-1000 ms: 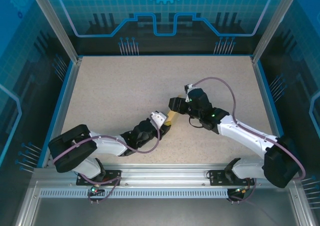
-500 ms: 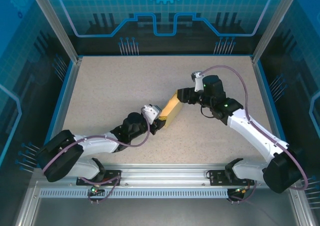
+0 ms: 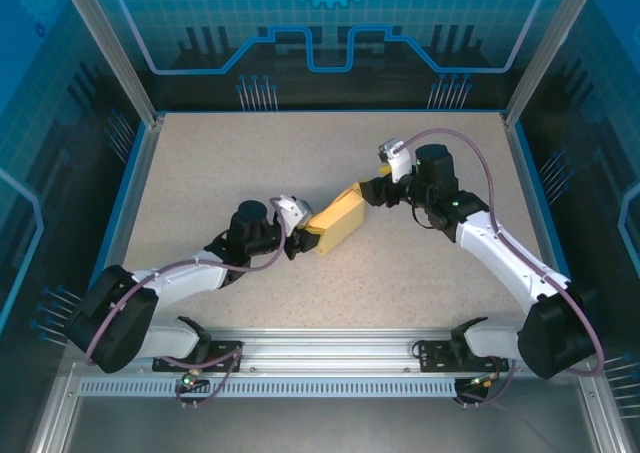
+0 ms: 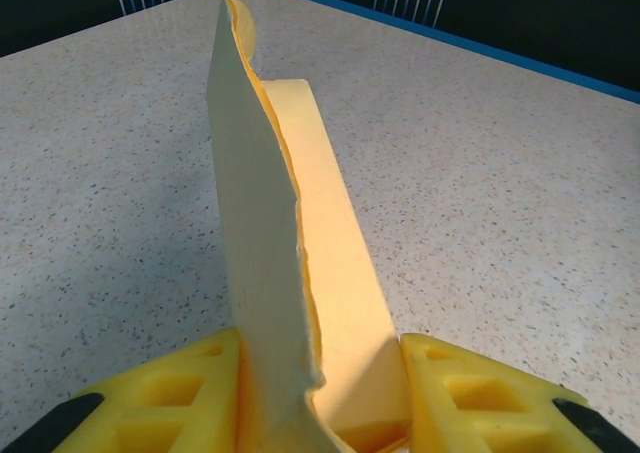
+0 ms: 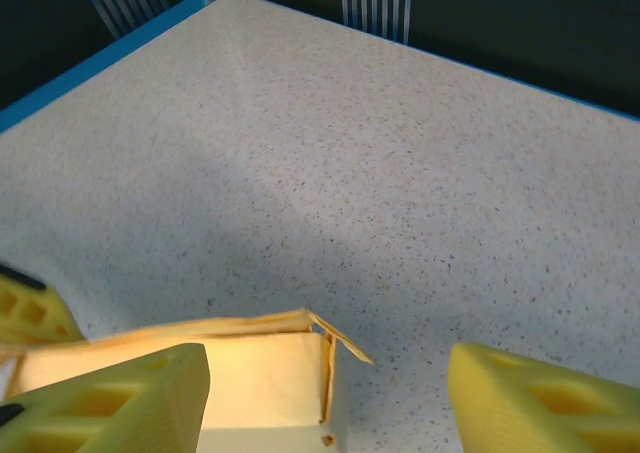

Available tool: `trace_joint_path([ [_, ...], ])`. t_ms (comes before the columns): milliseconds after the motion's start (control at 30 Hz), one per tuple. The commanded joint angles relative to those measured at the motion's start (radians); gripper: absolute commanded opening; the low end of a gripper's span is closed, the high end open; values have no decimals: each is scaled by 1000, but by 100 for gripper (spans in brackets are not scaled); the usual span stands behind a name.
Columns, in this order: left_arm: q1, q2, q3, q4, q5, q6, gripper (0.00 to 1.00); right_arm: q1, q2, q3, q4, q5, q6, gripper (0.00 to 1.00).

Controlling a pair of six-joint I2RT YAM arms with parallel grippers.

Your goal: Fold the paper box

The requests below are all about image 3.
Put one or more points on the yellow paper box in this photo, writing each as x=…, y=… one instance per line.
x=340, y=223

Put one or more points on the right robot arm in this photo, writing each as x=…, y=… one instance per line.
x=560, y=333

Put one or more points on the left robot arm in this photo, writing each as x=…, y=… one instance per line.
x=115, y=318

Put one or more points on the blue table edge strip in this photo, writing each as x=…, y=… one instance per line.
x=119, y=213
x=547, y=213

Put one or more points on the small connector with green light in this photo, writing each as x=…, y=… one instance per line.
x=482, y=383
x=190, y=379

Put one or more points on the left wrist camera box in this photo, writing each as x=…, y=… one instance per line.
x=292, y=210

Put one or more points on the aluminium frame beam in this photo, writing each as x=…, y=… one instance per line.
x=325, y=348

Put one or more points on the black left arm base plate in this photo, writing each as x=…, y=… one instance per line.
x=225, y=360

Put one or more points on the aluminium frame post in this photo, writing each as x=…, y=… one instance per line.
x=540, y=63
x=120, y=63

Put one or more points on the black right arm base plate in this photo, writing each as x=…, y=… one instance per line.
x=435, y=358

